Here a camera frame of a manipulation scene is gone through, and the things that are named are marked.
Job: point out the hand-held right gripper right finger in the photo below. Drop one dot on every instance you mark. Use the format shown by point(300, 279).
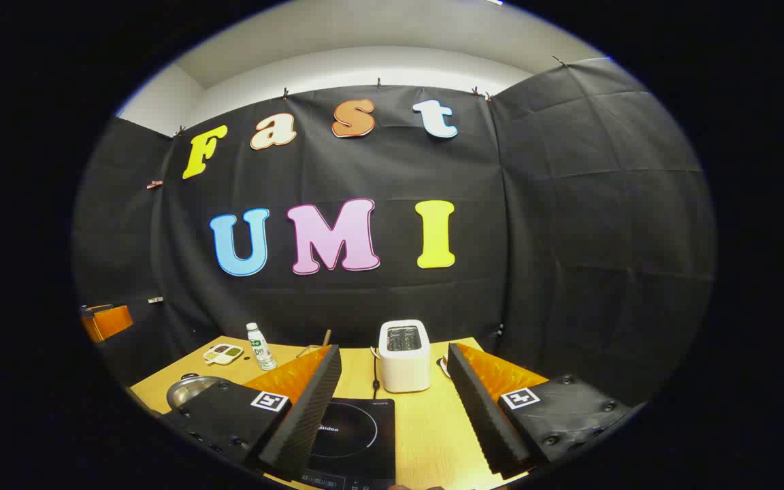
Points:
point(487, 422)

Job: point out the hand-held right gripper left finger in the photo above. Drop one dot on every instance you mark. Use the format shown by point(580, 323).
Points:
point(303, 422)

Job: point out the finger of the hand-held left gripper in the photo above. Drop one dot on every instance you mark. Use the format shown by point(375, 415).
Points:
point(111, 323)

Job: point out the black induction cooktop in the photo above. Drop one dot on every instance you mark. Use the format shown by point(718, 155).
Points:
point(358, 439)

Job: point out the small white and green object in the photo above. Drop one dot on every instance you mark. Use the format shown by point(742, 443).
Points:
point(442, 366)

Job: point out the white and green drink bottle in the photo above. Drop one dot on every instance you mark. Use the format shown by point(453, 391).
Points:
point(260, 348)

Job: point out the white toaster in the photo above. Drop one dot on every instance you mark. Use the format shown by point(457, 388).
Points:
point(404, 364)

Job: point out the white divided dish with beans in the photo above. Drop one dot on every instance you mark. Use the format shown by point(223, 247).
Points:
point(223, 353)

